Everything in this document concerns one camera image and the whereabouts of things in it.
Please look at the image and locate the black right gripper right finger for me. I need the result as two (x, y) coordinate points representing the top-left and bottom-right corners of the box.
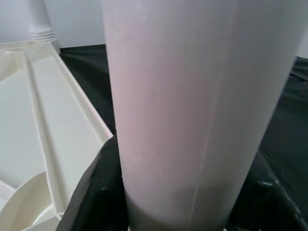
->
(225, 141), (308, 231)

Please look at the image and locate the white plastic children table top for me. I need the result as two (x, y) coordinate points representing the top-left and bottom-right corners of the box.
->
(0, 40), (114, 231)

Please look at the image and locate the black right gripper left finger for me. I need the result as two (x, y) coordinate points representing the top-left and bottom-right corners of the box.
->
(56, 134), (131, 231)

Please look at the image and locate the black table cloth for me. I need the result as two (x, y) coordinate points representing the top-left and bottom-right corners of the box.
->
(59, 44), (308, 198)

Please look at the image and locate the white plastic table leg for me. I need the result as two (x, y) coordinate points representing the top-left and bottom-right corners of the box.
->
(29, 0), (60, 44)
(100, 0), (306, 231)

